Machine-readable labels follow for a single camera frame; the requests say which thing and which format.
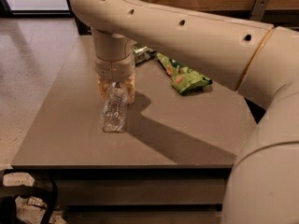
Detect black chair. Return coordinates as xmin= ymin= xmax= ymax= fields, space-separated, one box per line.
xmin=0 ymin=169 xmax=58 ymax=224

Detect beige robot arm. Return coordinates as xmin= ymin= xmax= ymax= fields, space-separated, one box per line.
xmin=70 ymin=0 xmax=299 ymax=224

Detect green snack bag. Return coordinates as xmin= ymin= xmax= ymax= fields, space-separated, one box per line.
xmin=157 ymin=53 xmax=213 ymax=95

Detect dark green foil packet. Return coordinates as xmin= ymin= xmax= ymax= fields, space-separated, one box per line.
xmin=132 ymin=43 xmax=156 ymax=64

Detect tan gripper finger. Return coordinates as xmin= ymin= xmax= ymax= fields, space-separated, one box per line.
xmin=97 ymin=76 xmax=110 ymax=100
xmin=124 ymin=74 xmax=135 ymax=104

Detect metal bracket right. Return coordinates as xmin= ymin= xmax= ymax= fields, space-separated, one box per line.
xmin=249 ymin=0 xmax=270 ymax=21

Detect clear plastic water bottle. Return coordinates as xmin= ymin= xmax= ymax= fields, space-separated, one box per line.
xmin=102 ymin=82 xmax=128 ymax=133

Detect grey table drawers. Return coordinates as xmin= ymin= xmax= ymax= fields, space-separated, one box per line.
xmin=34 ymin=168 xmax=232 ymax=224

